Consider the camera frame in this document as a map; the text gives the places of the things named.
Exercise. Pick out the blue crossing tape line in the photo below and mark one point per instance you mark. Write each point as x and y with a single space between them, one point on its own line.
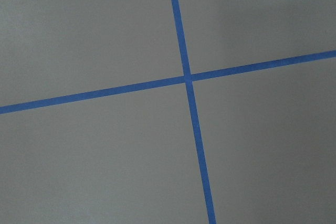
165 82

